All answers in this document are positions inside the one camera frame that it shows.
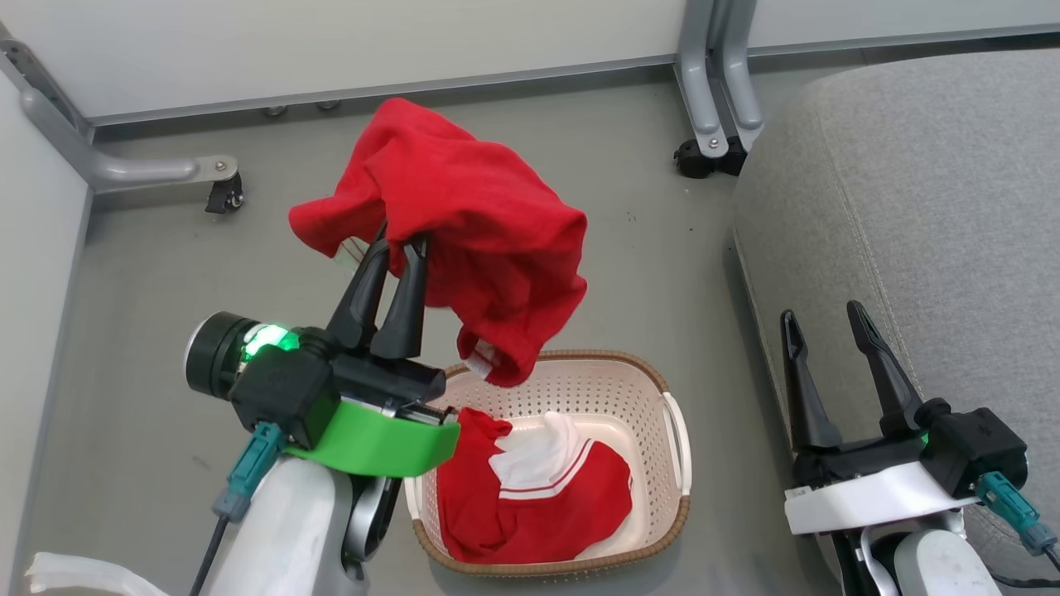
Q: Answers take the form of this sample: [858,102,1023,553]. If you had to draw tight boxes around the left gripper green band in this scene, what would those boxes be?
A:
[185,222,461,478]

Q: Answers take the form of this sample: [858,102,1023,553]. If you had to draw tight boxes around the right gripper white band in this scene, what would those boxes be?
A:
[780,300,979,536]

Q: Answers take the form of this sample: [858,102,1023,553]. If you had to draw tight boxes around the plain red garment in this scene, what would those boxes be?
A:
[288,98,589,388]

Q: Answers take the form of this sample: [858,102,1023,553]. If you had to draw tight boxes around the red garment with white stripes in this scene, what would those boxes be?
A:
[436,407,634,565]

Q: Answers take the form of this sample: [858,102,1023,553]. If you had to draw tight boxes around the cream perforated laundry basket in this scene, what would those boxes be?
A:
[404,349,692,578]

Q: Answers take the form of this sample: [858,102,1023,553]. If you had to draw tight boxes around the small black caster wheel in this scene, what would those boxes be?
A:
[205,172,245,216]

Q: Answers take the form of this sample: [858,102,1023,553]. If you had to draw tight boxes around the grey fabric sofa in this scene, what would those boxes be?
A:
[733,50,1060,596]

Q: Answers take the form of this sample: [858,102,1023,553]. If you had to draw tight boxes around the black double caster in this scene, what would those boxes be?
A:
[673,137,749,180]

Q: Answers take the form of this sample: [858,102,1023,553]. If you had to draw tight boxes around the long grey partition leg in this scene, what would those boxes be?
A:
[0,37,239,196]

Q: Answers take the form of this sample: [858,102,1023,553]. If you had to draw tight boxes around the white plastic sheet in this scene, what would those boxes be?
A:
[23,550,166,596]

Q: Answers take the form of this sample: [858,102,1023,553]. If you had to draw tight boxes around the right cable with teal connector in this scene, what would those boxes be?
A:
[976,472,1060,590]

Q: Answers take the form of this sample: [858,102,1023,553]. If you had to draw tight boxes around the cable with teal connector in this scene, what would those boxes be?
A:
[976,472,1060,590]
[189,422,287,596]

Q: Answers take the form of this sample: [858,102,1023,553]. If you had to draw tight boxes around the left cable with teal connector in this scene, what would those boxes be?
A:
[189,422,287,596]

